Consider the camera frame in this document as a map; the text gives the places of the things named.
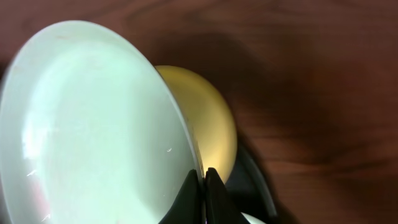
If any round black serving tray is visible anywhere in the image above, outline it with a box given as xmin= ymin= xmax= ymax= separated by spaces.
xmin=226 ymin=140 xmax=280 ymax=224

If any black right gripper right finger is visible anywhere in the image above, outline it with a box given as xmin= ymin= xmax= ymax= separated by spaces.
xmin=205 ymin=167 xmax=249 ymax=224

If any white plate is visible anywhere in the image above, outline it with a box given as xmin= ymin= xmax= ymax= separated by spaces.
xmin=1 ymin=21 xmax=203 ymax=224
xmin=242 ymin=213 xmax=266 ymax=224

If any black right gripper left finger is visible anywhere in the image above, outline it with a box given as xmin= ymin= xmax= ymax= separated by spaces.
xmin=159 ymin=170 xmax=203 ymax=224

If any yellow plate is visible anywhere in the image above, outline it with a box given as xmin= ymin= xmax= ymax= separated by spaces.
xmin=156 ymin=65 xmax=238 ymax=183

